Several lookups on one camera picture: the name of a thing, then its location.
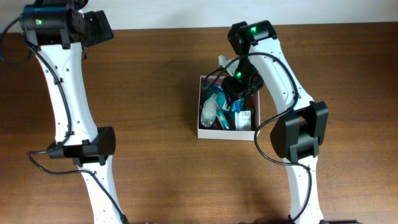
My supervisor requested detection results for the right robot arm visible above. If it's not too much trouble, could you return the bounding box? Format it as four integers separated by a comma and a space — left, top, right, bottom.
222, 21, 328, 224

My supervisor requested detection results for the white cardboard box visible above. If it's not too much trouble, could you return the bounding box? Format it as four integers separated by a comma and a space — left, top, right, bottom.
197, 75, 260, 141

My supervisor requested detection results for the teal mouthwash bottle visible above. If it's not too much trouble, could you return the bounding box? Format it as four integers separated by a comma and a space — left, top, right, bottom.
204, 90, 244, 116

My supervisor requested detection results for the green toothpaste tube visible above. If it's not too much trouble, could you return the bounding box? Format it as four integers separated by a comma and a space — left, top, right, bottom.
216, 103, 231, 131

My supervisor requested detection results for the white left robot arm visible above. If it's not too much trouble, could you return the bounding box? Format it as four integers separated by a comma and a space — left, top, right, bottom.
19, 1, 128, 223

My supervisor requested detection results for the blue disposable razor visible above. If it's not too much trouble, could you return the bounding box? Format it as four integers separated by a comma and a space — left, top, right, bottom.
235, 102, 241, 114

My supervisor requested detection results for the blue white toothbrush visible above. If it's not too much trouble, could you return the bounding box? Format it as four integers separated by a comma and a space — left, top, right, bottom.
201, 83, 223, 91

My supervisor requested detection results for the clear spray bottle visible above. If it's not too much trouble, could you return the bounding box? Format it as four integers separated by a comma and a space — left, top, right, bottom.
200, 93, 218, 128

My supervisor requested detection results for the green white soap box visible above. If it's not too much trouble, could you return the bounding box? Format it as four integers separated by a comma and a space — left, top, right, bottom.
234, 111, 252, 131

